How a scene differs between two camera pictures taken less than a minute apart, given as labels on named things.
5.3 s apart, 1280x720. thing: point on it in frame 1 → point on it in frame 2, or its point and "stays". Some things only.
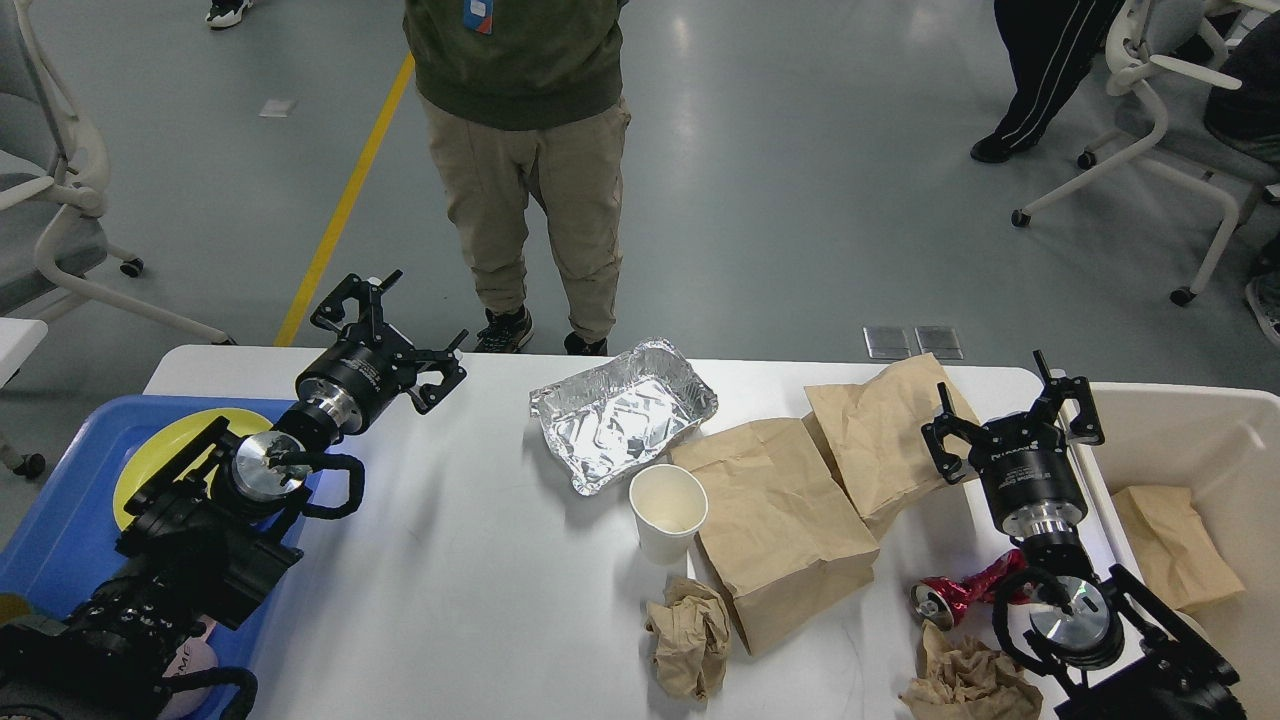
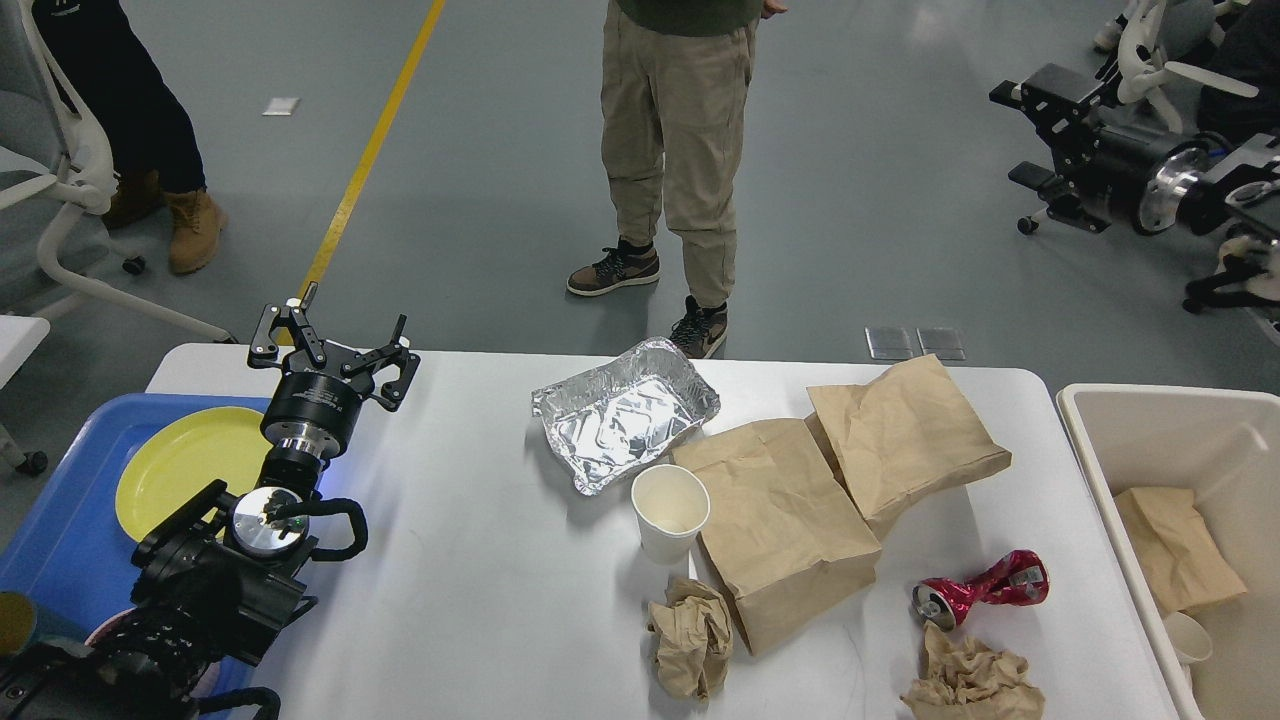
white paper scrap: x=277 y=108 stays
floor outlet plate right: x=941 y=342 stays
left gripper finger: x=331 y=310 → x=265 y=347
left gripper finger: x=426 y=396 → x=397 y=352
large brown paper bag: x=781 y=533 stays
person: x=488 y=178 → x=676 y=77
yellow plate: x=160 y=440 stays
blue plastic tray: x=63 y=542 stays
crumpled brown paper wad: x=964 y=680 stays
